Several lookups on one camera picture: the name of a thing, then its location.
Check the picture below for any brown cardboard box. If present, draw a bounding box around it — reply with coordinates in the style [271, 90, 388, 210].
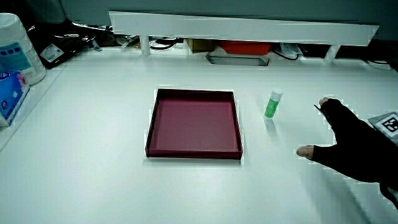
[186, 38, 216, 54]

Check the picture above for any grey flat tray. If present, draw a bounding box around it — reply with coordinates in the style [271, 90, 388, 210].
[205, 51, 271, 67]

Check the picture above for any clear plastic bag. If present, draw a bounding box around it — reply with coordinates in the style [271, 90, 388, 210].
[279, 42, 303, 57]

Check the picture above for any white wet wipes canister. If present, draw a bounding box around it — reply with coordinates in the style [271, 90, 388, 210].
[0, 12, 47, 86]

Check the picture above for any dark red shallow box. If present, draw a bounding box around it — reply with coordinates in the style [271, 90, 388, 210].
[145, 88, 244, 161]

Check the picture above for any black bag with white label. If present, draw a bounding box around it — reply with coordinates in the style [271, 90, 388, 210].
[27, 20, 98, 70]

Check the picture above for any green white glue stick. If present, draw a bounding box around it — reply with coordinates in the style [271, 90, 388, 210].
[263, 88, 284, 119]

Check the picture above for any black cable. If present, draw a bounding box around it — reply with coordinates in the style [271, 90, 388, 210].
[272, 46, 301, 61]
[149, 38, 178, 51]

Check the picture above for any white desk shelf riser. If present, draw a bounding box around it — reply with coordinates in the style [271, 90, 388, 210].
[108, 11, 380, 65]

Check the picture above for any blue tissue pack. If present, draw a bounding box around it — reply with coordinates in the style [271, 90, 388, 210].
[0, 70, 30, 128]

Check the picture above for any orange box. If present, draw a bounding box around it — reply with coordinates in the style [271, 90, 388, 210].
[217, 40, 272, 56]

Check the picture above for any person's right hand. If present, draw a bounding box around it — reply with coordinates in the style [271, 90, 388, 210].
[295, 96, 398, 185]

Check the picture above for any person's right forearm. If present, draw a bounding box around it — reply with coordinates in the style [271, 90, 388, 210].
[379, 182, 398, 210]

